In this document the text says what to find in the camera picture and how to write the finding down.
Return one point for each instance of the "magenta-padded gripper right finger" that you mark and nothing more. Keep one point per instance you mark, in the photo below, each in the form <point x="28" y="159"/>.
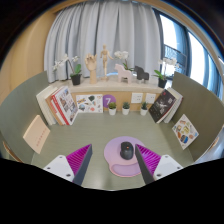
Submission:
<point x="165" y="166"/>

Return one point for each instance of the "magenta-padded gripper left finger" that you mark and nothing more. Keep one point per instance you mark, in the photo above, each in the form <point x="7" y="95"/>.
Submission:
<point x="60" y="166"/>

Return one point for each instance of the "black computer mouse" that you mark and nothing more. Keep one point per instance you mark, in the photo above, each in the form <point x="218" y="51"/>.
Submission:
<point x="126" y="150"/>

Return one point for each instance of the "purple round mouse pad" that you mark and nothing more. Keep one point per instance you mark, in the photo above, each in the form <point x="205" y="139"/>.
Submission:
<point x="112" y="153"/>

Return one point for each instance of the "beige hardcover book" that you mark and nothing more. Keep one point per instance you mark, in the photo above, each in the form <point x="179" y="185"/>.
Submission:
<point x="36" y="135"/>

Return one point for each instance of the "colourful sticker card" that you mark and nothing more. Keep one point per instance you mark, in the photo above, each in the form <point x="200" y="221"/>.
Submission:
<point x="185" y="131"/>

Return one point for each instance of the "brown book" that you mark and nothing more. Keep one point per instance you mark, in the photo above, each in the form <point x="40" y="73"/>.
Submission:
<point x="53" y="111"/>

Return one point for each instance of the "small plant in white pot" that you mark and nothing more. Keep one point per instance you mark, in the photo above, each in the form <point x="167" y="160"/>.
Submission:
<point x="125" y="110"/>
<point x="112" y="111"/>
<point x="143" y="111"/>

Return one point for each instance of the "black cover book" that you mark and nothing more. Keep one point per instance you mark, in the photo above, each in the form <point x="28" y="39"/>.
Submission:
<point x="161" y="106"/>

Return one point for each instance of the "red-spined picture-cover book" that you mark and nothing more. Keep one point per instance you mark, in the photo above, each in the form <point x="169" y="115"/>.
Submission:
<point x="66" y="105"/>

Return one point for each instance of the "white books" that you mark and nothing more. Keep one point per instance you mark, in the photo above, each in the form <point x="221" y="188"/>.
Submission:
<point x="44" y="105"/>

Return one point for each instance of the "white book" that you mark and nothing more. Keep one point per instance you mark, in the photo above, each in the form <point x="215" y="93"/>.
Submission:
<point x="177" y="101"/>

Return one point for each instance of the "white sticker sheet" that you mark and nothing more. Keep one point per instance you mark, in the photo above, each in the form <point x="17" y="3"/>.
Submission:
<point x="89" y="103"/>

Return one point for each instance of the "green desk partition panel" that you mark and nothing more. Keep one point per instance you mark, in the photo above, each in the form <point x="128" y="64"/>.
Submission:
<point x="16" y="106"/>
<point x="203" y="106"/>

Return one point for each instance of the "purple round number sign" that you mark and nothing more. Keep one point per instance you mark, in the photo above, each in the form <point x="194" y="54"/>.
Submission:
<point x="108" y="99"/>

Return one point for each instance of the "white orchid in black pot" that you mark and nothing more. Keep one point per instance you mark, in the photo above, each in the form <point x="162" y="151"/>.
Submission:
<point x="76" y="79"/>
<point x="162" y="82"/>

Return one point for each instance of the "wooden back shelf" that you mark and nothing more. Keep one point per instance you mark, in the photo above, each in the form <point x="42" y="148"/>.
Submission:
<point x="110" y="88"/>

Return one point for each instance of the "black horse figure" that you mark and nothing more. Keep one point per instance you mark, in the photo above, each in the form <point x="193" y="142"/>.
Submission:
<point x="142" y="74"/>

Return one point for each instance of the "pink horse figure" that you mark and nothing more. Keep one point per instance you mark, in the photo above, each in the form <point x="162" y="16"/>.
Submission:
<point x="122" y="75"/>

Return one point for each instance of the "wooden hand model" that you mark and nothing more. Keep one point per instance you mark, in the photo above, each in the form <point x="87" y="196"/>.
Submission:
<point x="91" y="68"/>

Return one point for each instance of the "dark-framed window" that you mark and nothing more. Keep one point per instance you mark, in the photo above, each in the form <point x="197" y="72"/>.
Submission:
<point x="196" y="56"/>

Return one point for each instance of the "wooden artist mannequin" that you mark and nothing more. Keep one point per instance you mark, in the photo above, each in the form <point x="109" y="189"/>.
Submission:
<point x="105" y="58"/>

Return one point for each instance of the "grey curtain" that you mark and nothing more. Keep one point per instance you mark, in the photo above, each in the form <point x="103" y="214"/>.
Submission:
<point x="100" y="30"/>

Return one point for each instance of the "white wall switch plate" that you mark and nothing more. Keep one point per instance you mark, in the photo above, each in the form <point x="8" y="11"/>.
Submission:
<point x="150" y="98"/>

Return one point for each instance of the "white wall socket plate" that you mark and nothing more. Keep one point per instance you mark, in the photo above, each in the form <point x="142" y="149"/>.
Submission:
<point x="137" y="98"/>

